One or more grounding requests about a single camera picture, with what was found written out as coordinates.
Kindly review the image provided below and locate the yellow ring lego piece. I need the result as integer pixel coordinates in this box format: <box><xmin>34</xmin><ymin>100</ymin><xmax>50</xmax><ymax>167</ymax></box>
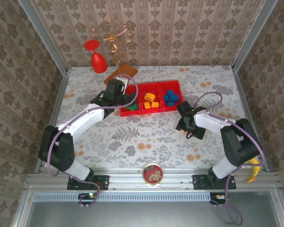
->
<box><xmin>143</xmin><ymin>92</ymin><xmax>156</xmax><ymax>102</ymax></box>

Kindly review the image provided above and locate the red three-compartment tray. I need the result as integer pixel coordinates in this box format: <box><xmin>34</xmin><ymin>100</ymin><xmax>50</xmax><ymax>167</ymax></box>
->
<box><xmin>119</xmin><ymin>80</ymin><xmax>184</xmax><ymax>118</ymax></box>

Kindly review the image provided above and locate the red plastic wine glass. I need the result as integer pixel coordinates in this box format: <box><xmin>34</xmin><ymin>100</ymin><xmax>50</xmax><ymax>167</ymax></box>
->
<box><xmin>84</xmin><ymin>39</ymin><xmax>108</xmax><ymax>74</ymax></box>

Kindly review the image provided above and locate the floral tablecloth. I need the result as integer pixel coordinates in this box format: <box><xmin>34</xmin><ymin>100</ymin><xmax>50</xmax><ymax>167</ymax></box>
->
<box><xmin>44</xmin><ymin>65</ymin><xmax>263</xmax><ymax>169</ymax></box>

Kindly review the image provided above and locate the round tin lid floral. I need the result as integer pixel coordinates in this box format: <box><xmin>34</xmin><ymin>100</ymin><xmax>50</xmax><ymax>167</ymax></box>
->
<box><xmin>142</xmin><ymin>163</ymin><xmax>164</xmax><ymax>186</ymax></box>

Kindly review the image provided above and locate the black connector box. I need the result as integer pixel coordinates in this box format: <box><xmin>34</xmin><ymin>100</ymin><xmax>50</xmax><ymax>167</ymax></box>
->
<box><xmin>78</xmin><ymin>192</ymin><xmax>98</xmax><ymax>206</ymax></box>
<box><xmin>210</xmin><ymin>192</ymin><xmax>227</xmax><ymax>205</ymax></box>

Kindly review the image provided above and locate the yellow banana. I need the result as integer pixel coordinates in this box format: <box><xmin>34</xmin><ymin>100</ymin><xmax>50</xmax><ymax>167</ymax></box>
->
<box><xmin>247</xmin><ymin>157</ymin><xmax>264</xmax><ymax>183</ymax></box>

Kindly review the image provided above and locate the grey metal panel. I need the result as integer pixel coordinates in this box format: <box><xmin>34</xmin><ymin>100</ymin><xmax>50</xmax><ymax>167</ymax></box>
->
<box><xmin>25</xmin><ymin>191</ymin><xmax>284</xmax><ymax>227</ymax></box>

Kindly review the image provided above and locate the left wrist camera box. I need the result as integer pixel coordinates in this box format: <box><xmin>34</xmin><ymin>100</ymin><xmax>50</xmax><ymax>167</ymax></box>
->
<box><xmin>106</xmin><ymin>75</ymin><xmax>131</xmax><ymax>96</ymax></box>

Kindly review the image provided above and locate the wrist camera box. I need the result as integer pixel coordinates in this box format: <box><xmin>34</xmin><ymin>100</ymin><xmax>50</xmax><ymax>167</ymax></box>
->
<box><xmin>106</xmin><ymin>75</ymin><xmax>131</xmax><ymax>96</ymax></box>
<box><xmin>177</xmin><ymin>101</ymin><xmax>193</xmax><ymax>117</ymax></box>

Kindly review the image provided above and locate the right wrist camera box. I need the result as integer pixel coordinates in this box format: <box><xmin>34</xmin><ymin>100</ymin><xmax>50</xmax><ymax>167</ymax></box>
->
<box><xmin>177</xmin><ymin>101</ymin><xmax>193</xmax><ymax>117</ymax></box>

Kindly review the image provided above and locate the gold wire stand wooden base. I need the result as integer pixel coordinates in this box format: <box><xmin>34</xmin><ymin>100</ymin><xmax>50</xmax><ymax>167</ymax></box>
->
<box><xmin>91</xmin><ymin>20</ymin><xmax>139</xmax><ymax>85</ymax></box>

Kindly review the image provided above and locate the aluminium side rail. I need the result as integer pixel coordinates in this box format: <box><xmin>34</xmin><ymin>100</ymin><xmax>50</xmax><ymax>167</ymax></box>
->
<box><xmin>35</xmin><ymin>70</ymin><xmax>71</xmax><ymax>175</ymax></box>
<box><xmin>231</xmin><ymin>65</ymin><xmax>271</xmax><ymax>173</ymax></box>

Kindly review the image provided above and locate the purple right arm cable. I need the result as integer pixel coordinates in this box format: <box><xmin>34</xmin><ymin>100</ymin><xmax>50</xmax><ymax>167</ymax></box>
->
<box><xmin>193</xmin><ymin>91</ymin><xmax>267</xmax><ymax>226</ymax></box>

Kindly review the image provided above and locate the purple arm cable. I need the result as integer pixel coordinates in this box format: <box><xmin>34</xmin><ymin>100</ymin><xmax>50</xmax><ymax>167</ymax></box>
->
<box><xmin>47</xmin><ymin>74</ymin><xmax>139</xmax><ymax>209</ymax></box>
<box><xmin>193</xmin><ymin>91</ymin><xmax>267</xmax><ymax>226</ymax></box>

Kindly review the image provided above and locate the aluminium front rail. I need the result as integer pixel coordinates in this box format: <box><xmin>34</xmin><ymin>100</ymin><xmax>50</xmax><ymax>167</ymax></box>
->
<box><xmin>25</xmin><ymin>167</ymin><xmax>281</xmax><ymax>190</ymax></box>

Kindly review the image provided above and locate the grey slotted cable duct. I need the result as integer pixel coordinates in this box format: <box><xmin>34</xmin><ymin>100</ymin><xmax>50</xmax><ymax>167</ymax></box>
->
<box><xmin>32</xmin><ymin>192</ymin><xmax>213</xmax><ymax>202</ymax></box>

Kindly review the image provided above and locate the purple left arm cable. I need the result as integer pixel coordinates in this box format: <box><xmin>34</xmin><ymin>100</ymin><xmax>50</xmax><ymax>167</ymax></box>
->
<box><xmin>47</xmin><ymin>74</ymin><xmax>139</xmax><ymax>209</ymax></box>

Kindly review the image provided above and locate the aluminium frame post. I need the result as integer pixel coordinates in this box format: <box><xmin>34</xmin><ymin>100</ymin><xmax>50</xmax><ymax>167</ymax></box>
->
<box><xmin>231</xmin><ymin>0</ymin><xmax>279</xmax><ymax>71</ymax></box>
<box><xmin>17</xmin><ymin>0</ymin><xmax>69</xmax><ymax>74</ymax></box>

